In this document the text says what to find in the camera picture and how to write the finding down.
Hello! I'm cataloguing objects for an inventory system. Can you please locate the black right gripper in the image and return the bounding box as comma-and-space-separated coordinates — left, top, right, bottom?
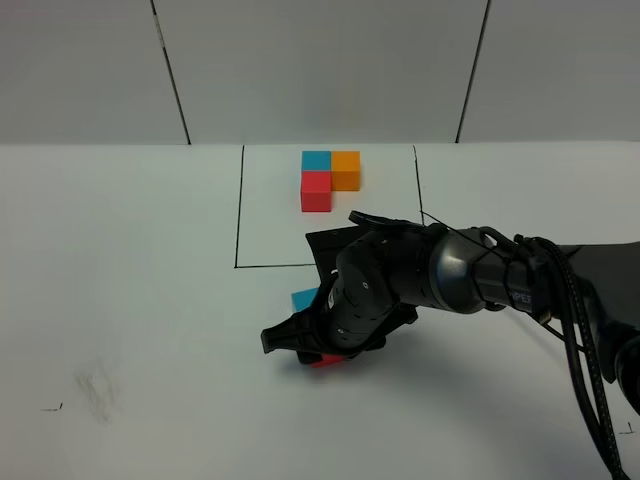
261, 224, 418, 364

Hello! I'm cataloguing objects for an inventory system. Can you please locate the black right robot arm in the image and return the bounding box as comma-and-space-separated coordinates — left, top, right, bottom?
261, 211, 639, 404

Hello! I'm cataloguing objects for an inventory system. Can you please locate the template red cube block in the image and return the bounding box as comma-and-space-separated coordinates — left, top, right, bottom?
300, 171, 332, 213

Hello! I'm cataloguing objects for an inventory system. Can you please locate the template orange cube block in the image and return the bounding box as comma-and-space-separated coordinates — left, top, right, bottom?
331, 151, 361, 191

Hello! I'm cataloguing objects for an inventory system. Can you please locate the template blue cube block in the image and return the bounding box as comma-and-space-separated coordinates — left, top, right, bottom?
301, 150, 331, 172

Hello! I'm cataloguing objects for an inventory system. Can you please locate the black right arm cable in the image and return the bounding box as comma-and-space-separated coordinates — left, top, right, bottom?
419, 209, 632, 480

